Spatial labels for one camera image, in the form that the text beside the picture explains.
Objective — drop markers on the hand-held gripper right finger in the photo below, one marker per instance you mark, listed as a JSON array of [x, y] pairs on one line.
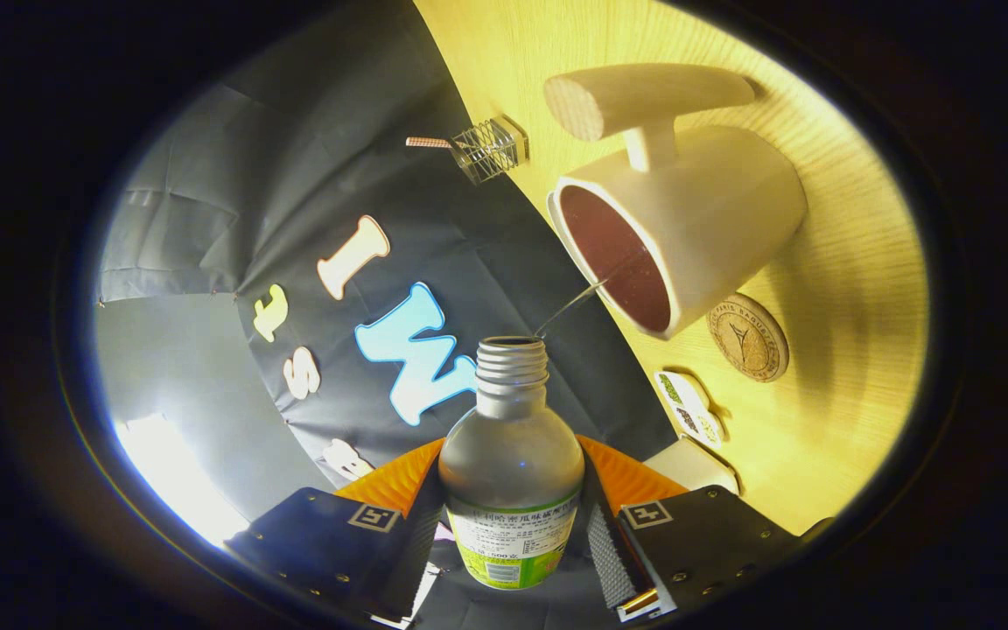
[[609, 551]]

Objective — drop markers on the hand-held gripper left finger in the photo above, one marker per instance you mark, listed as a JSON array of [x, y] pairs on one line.
[[412, 551]]

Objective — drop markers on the silver bottle with green label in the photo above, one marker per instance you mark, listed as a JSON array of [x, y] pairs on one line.
[[511, 455]]

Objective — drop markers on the round cork coaster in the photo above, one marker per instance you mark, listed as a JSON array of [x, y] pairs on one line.
[[749, 337]]

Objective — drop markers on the reddish brown juice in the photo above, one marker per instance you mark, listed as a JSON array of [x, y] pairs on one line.
[[618, 254]]

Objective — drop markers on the white toaster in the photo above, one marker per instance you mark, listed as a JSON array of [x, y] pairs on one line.
[[692, 464]]

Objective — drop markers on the pile of dark beans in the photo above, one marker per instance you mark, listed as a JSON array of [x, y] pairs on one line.
[[688, 419]]

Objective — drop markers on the pile of pale yellow beans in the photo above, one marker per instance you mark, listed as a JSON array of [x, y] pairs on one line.
[[710, 429]]

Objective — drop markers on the white divided dish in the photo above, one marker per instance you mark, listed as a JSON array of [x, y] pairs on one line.
[[689, 404]]

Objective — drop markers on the pile of green beans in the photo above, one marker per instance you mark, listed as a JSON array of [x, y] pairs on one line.
[[669, 388]]

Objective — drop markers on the wooden table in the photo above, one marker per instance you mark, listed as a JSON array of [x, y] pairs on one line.
[[836, 420]]

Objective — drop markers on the black backdrop cloth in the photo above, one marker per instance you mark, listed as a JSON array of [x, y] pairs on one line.
[[311, 175]]

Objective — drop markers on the striped straw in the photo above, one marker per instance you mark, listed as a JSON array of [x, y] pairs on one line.
[[425, 142]]

